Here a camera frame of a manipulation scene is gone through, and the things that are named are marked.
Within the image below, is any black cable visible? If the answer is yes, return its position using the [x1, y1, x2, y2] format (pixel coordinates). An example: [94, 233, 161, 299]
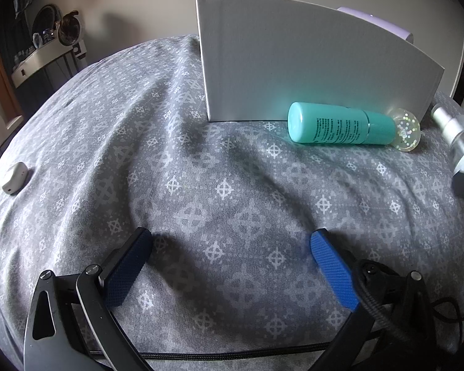
[87, 263, 464, 360]

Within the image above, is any dark round dish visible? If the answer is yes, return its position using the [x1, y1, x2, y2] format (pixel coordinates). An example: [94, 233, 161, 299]
[34, 5, 59, 36]

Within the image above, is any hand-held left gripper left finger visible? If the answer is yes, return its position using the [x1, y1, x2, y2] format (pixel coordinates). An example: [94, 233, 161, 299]
[23, 227, 154, 371]

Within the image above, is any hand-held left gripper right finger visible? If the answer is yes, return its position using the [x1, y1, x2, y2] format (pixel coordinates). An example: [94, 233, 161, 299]
[309, 229, 438, 371]

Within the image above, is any white shelf unit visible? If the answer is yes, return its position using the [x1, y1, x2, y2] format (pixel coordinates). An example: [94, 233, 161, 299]
[11, 39, 87, 87]

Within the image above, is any wooden furniture edge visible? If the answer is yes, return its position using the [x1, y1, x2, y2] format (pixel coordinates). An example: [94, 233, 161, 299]
[0, 19, 24, 124]

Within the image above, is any small white earbud case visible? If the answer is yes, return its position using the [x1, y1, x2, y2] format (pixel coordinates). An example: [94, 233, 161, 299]
[2, 162, 30, 194]

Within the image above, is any clear spray bottle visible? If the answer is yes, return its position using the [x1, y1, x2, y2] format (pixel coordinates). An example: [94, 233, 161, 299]
[431, 104, 464, 171]

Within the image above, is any white cardboard box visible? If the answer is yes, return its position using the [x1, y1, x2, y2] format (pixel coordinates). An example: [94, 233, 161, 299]
[195, 0, 445, 123]

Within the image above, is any clear glitter ball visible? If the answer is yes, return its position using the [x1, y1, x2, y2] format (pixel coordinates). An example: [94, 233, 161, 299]
[387, 107, 422, 151]

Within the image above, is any small round fan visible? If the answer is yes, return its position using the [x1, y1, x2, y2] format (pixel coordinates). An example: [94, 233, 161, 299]
[58, 10, 82, 45]

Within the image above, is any teal plastic bottle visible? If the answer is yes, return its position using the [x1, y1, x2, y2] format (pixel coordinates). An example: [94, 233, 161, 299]
[287, 101, 397, 146]

